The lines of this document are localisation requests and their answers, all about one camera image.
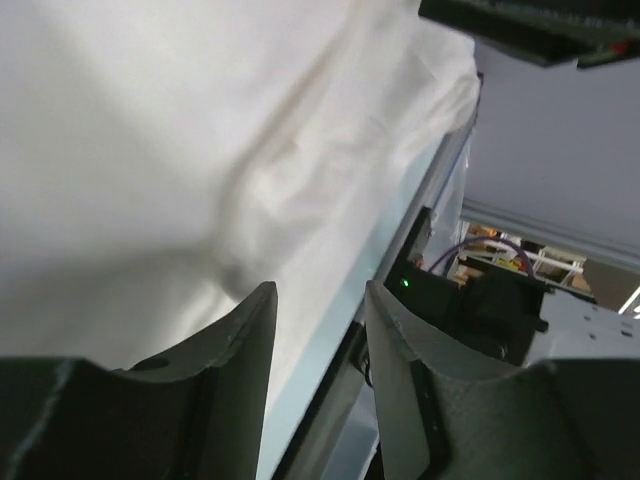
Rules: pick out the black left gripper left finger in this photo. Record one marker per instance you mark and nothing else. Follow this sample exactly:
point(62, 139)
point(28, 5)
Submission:
point(193, 411)

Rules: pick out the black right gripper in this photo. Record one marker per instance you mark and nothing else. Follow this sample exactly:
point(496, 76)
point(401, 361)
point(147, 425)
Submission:
point(546, 33)

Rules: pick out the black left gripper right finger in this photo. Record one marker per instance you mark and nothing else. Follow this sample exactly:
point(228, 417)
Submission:
point(445, 411)

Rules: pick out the white t shirt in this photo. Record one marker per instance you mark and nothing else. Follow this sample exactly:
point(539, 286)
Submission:
point(159, 159)

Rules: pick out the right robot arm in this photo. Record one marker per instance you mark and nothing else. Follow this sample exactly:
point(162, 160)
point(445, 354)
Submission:
point(513, 317)

